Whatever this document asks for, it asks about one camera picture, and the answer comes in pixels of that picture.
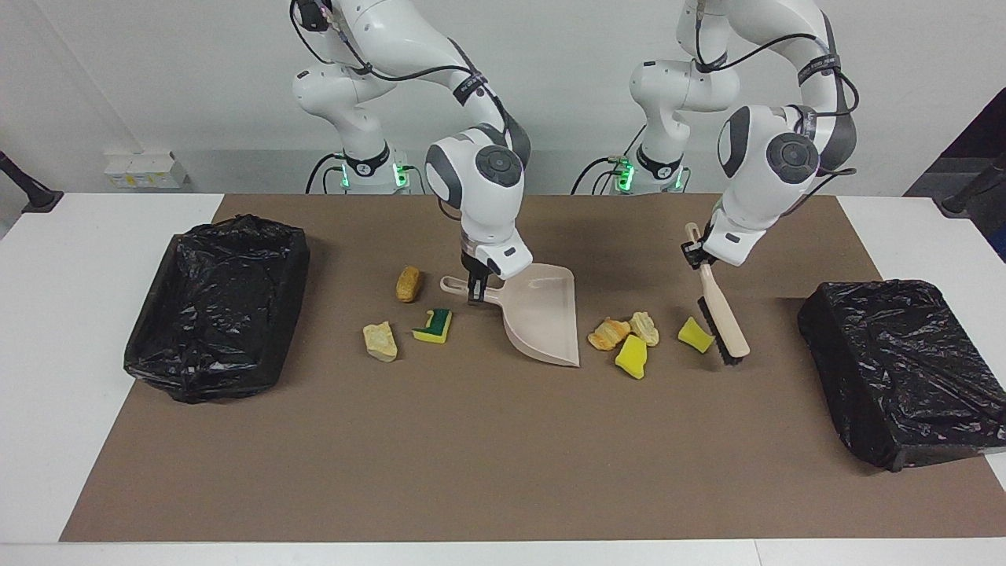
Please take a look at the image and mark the green and yellow sponge piece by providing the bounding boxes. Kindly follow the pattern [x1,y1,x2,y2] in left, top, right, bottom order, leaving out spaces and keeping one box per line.
[411,307,454,345]

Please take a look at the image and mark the beige plastic dustpan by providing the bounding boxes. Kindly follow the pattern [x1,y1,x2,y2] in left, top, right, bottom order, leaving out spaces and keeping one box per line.
[439,263,582,369]

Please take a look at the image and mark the beige hand brush black bristles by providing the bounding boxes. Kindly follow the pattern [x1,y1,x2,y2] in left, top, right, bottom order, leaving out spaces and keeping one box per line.
[683,222,751,369]

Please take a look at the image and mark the small yellow sponge piece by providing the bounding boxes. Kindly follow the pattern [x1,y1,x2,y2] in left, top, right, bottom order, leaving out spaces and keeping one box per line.
[677,316,717,355]

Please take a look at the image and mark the pale beige ridged foam piece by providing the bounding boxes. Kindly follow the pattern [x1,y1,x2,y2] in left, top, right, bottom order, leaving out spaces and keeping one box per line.
[628,311,661,348]

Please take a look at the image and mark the pale yellow rough foam chunk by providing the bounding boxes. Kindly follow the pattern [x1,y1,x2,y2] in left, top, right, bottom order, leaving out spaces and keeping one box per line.
[362,320,400,364]

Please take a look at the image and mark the orange striped croissant piece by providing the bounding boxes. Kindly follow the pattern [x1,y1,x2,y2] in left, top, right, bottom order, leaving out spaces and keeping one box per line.
[587,316,633,352]

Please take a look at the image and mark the large yellow sponge piece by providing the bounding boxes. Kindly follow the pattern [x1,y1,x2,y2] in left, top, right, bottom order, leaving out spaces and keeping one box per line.
[614,333,649,381]

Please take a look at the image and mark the black bag lined bin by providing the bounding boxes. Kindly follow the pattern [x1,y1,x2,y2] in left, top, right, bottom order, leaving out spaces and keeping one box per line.
[123,213,312,405]
[797,278,1006,473]

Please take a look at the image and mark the brown table mat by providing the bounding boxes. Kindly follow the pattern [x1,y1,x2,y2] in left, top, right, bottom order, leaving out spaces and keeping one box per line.
[60,194,1006,543]

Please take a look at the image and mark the black left base cable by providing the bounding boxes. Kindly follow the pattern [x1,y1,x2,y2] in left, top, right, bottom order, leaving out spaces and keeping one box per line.
[571,155,631,196]

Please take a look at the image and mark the black base cable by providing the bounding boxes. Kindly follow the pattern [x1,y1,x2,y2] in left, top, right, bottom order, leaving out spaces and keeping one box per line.
[571,155,631,196]
[305,152,348,195]

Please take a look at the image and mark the black right base cable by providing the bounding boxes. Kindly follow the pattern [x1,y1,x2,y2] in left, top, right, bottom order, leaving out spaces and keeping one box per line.
[305,152,348,195]

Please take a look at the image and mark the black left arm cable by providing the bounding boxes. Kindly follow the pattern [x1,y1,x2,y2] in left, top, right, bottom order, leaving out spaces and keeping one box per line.
[695,0,860,217]

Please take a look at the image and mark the white wall socket box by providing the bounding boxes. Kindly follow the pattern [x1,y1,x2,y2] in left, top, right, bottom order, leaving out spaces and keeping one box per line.
[105,151,190,190]

